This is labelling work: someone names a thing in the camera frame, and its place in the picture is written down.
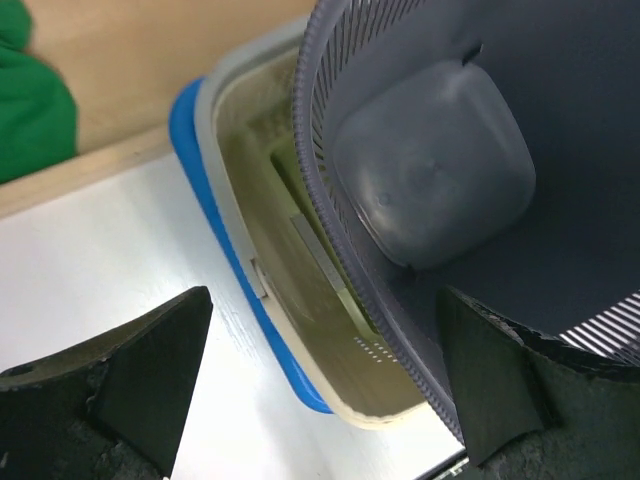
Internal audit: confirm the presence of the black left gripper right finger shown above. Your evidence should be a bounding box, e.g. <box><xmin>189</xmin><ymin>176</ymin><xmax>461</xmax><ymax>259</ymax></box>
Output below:
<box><xmin>436</xmin><ymin>288</ymin><xmax>639</xmax><ymax>479</ymax></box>

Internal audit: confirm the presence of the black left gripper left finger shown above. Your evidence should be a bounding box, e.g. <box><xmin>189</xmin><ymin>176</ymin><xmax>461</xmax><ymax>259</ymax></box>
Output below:
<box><xmin>1</xmin><ymin>286</ymin><xmax>213</xmax><ymax>479</ymax></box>

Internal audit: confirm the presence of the grey slotted laundry basket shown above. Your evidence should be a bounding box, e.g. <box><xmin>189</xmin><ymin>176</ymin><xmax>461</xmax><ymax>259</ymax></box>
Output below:
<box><xmin>293</xmin><ymin>1</ymin><xmax>639</xmax><ymax>435</ymax></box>

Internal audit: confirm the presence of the pale green plastic tray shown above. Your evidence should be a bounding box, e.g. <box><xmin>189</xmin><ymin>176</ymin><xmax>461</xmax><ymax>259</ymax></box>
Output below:
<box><xmin>269</xmin><ymin>136</ymin><xmax>379</xmax><ymax>341</ymax></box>

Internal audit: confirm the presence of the green cloth garment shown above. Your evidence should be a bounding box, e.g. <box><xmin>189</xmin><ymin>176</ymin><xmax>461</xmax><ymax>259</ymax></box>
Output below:
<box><xmin>1</xmin><ymin>1</ymin><xmax>77</xmax><ymax>183</ymax></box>

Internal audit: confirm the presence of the blue plastic tub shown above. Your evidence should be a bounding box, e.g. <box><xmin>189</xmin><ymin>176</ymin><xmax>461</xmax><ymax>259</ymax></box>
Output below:
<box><xmin>167</xmin><ymin>77</ymin><xmax>334</xmax><ymax>415</ymax></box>

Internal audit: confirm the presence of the cream plastic basket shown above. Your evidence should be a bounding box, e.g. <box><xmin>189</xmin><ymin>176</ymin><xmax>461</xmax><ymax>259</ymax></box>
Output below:
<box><xmin>194</xmin><ymin>18</ymin><xmax>428</xmax><ymax>430</ymax></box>

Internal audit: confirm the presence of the wooden frame tray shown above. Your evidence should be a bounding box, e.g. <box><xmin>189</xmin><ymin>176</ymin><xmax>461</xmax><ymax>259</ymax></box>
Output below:
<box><xmin>1</xmin><ymin>0</ymin><xmax>313</xmax><ymax>216</ymax></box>

